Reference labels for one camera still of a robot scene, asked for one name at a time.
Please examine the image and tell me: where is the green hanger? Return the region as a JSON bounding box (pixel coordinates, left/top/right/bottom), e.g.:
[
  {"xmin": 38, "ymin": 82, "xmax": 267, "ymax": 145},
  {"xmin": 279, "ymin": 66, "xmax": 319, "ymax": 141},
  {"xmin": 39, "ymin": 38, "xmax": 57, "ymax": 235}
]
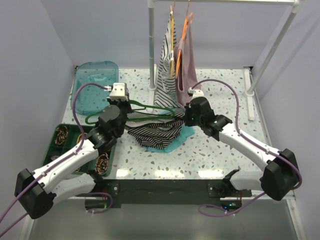
[{"xmin": 84, "ymin": 100, "xmax": 175, "ymax": 125}]

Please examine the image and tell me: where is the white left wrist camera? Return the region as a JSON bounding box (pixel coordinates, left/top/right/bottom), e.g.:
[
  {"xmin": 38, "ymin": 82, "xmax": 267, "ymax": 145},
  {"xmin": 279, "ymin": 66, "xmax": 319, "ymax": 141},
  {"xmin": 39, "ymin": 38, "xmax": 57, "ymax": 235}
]
[{"xmin": 108, "ymin": 82, "xmax": 129, "ymax": 101}]

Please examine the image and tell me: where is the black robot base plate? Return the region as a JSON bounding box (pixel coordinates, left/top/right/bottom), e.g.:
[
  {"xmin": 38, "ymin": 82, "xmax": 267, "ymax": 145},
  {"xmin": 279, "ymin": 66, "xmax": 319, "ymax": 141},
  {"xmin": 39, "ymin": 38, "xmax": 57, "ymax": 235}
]
[{"xmin": 84, "ymin": 179, "xmax": 252, "ymax": 210}]

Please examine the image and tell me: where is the white clothes rack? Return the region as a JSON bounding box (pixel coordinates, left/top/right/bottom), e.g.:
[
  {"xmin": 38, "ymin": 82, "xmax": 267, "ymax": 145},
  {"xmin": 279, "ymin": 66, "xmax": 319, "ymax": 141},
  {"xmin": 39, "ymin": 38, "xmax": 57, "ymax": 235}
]
[{"xmin": 147, "ymin": 0, "xmax": 304, "ymax": 121}]

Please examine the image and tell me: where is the leopard print hair tie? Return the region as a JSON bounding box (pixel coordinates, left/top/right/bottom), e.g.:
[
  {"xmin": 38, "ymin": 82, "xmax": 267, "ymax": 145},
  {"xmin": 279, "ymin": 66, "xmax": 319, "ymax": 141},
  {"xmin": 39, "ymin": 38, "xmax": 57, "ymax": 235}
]
[{"xmin": 54, "ymin": 125, "xmax": 70, "ymax": 147}]

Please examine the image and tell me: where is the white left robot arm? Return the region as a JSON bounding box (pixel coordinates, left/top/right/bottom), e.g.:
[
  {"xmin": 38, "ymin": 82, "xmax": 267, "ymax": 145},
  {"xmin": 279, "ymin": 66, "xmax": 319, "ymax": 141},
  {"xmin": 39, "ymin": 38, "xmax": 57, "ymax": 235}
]
[{"xmin": 14, "ymin": 96, "xmax": 132, "ymax": 219}]

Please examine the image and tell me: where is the teal tank top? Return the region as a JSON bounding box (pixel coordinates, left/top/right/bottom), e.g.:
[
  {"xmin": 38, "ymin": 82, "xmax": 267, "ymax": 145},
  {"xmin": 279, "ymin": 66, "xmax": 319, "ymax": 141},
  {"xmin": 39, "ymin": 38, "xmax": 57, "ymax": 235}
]
[{"xmin": 146, "ymin": 125, "xmax": 195, "ymax": 154}]

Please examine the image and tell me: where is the pink tank top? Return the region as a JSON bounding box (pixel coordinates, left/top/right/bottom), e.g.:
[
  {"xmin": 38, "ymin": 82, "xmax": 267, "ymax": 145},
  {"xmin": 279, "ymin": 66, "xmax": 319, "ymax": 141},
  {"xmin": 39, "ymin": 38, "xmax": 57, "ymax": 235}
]
[{"xmin": 174, "ymin": 25, "xmax": 198, "ymax": 108}]

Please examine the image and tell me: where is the brown floral hair tie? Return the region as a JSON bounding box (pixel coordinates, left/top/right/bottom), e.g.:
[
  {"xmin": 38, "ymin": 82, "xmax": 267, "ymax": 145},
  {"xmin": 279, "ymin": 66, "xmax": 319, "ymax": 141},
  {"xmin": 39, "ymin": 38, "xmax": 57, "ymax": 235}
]
[{"xmin": 95, "ymin": 152, "xmax": 111, "ymax": 175}]

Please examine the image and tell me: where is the yellow hair tie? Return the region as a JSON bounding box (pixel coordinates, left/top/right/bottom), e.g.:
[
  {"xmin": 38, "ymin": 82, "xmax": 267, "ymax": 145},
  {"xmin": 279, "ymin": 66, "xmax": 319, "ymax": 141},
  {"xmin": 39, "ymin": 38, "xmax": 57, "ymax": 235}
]
[{"xmin": 76, "ymin": 132, "xmax": 88, "ymax": 145}]

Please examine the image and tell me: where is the orange hanger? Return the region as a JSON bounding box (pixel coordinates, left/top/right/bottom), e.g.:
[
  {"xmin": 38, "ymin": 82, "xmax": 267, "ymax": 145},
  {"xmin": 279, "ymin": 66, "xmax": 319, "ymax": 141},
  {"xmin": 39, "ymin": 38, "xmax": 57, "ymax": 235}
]
[{"xmin": 175, "ymin": 13, "xmax": 194, "ymax": 79}]

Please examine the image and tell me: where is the yellow hanger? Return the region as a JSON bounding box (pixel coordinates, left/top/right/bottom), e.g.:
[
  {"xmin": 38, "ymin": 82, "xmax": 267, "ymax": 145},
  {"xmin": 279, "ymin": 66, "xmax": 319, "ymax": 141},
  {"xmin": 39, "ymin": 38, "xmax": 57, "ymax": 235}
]
[{"xmin": 169, "ymin": 3, "xmax": 175, "ymax": 79}]

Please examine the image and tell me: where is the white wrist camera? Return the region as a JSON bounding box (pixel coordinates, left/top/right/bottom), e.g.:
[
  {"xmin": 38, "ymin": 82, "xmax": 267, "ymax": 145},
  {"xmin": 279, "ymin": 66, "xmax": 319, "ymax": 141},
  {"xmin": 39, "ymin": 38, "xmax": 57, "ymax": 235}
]
[
  {"xmin": 108, "ymin": 82, "xmax": 129, "ymax": 101},
  {"xmin": 187, "ymin": 87, "xmax": 205, "ymax": 100}
]

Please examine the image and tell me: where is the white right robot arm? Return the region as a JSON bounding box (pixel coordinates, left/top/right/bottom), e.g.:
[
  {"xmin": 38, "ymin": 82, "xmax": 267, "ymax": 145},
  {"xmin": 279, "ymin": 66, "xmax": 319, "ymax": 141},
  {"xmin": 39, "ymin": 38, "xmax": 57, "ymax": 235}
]
[{"xmin": 184, "ymin": 96, "xmax": 302, "ymax": 201}]

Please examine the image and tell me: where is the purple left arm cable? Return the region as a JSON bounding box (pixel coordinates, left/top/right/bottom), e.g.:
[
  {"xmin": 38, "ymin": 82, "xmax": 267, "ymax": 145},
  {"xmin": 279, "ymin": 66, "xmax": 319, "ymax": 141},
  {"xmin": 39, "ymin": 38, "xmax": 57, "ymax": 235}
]
[{"xmin": 0, "ymin": 82, "xmax": 112, "ymax": 233}]

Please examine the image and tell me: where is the dark green organizer tray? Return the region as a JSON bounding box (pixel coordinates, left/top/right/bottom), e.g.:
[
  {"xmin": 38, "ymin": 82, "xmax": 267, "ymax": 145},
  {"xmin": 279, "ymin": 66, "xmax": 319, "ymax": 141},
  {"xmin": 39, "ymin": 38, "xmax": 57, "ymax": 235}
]
[{"xmin": 43, "ymin": 124, "xmax": 116, "ymax": 179}]

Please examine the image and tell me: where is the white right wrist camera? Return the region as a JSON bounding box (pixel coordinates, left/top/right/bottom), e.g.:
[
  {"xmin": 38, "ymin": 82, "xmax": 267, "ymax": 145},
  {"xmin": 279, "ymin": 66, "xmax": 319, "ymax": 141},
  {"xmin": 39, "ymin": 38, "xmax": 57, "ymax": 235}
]
[{"xmin": 187, "ymin": 87, "xmax": 205, "ymax": 100}]

